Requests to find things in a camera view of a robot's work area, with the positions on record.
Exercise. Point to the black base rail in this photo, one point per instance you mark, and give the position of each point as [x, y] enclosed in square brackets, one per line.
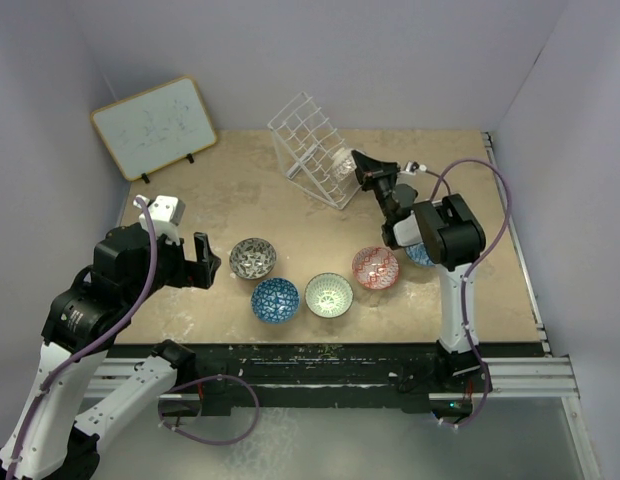
[330, 375]

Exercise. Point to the light blue patterned bowl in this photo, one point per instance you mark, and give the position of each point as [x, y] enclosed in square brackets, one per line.
[418, 255]

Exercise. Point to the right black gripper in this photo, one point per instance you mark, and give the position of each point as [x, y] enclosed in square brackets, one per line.
[365, 167]

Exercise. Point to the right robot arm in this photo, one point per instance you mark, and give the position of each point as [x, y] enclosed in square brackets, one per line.
[453, 240]

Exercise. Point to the white wire dish rack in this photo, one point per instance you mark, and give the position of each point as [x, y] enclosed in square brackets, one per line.
[305, 142]

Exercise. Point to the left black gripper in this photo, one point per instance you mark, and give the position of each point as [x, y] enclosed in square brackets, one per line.
[190, 272]

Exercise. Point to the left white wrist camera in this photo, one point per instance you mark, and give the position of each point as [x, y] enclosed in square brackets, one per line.
[166, 213]

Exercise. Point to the red patterned bowl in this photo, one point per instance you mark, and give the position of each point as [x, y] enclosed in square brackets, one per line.
[375, 268]

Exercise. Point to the dark blue triangle-pattern bowl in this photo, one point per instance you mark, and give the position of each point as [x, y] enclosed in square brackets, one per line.
[275, 301]

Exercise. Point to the small whiteboard with wooden frame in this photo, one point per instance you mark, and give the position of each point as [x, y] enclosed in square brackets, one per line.
[155, 128]

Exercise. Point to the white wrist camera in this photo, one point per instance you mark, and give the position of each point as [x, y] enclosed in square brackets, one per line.
[413, 168]
[166, 213]

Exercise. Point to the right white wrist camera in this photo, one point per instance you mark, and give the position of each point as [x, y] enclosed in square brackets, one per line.
[413, 168]

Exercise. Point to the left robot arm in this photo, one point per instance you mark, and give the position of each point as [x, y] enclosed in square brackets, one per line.
[54, 439]

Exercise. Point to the green and white bowl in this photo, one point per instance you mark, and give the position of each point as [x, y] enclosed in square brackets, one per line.
[329, 295]

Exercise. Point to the grey patterned bowl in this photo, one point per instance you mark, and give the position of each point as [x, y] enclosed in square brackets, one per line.
[252, 258]

